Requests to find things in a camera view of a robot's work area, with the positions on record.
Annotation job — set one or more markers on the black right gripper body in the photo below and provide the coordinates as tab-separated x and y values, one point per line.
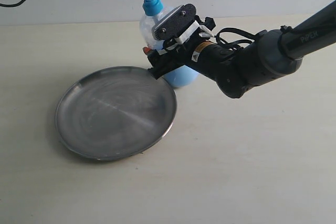
171	60

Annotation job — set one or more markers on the blue pump soap bottle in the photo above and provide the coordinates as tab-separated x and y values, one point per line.
154	11

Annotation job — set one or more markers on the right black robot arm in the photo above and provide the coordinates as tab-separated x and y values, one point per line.
241	65

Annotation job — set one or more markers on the round steel plate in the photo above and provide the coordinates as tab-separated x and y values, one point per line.
115	113

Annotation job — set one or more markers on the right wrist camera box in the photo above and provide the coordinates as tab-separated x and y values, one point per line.
175	22

